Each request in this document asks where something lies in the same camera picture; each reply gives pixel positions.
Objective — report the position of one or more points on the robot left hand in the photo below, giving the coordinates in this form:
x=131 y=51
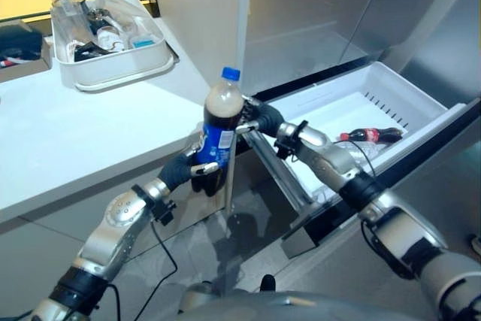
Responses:
x=176 y=172

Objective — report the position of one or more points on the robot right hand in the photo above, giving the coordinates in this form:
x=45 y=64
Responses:
x=267 y=116

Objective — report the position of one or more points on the cola bottle with blue label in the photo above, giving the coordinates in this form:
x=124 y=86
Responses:
x=218 y=118

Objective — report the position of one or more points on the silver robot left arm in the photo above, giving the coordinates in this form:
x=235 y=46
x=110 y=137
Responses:
x=112 y=227

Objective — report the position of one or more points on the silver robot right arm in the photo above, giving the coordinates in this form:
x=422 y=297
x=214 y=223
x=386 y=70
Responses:
x=391 y=219

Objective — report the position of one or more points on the stainless steel refrigerator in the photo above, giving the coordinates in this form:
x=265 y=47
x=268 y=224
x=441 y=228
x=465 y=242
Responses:
x=308 y=9

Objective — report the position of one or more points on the white freezer drawer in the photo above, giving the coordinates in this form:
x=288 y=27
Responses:
x=338 y=110

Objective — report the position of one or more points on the clear plastic bottle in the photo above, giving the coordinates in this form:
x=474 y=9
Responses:
x=357 y=150

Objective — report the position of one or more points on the cola bottle with red label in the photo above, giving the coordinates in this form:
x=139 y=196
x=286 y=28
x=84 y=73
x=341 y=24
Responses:
x=370 y=135

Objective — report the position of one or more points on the white plastic bin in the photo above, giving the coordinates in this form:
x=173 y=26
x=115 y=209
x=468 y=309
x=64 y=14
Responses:
x=120 y=67

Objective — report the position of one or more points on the small box with blue lid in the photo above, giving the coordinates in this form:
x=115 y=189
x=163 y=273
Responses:
x=143 y=41

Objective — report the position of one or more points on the black utensil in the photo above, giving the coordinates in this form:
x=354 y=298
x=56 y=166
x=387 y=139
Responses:
x=84 y=50

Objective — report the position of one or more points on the clear plastic bag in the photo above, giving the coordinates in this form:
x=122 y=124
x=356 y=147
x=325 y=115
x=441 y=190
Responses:
x=120 y=11

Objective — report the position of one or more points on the grey robot torso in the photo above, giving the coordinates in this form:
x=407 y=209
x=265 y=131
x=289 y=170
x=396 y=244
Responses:
x=293 y=304

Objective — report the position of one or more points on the clear plastic pitcher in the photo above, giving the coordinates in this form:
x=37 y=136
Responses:
x=69 y=28

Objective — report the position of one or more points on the cardboard box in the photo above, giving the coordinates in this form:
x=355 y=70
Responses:
x=26 y=67

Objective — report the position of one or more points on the black cloth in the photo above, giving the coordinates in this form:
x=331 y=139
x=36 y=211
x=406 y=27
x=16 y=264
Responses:
x=19 y=43

